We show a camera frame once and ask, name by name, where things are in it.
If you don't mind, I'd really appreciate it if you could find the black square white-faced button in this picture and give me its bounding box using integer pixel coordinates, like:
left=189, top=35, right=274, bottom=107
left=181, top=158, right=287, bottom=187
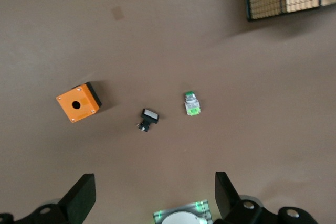
left=136, top=108, right=160, bottom=132

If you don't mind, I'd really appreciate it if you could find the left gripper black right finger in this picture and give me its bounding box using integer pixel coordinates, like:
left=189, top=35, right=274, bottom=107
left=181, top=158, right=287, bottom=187
left=214, top=171, right=319, bottom=224

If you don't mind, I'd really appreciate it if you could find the green push button switch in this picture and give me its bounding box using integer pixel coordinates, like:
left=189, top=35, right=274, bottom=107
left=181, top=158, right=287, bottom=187
left=183, top=91, right=203, bottom=116

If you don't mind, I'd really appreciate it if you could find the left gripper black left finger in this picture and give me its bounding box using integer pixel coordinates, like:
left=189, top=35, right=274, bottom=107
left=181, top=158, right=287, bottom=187
left=0, top=173, right=97, bottom=224

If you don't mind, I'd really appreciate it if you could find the brown tape patch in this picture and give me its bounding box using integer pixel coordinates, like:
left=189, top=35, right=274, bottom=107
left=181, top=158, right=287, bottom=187
left=111, top=6, right=124, bottom=21

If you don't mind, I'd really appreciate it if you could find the orange button enclosure box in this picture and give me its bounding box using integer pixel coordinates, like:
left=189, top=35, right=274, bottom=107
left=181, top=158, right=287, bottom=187
left=56, top=81, right=102, bottom=123

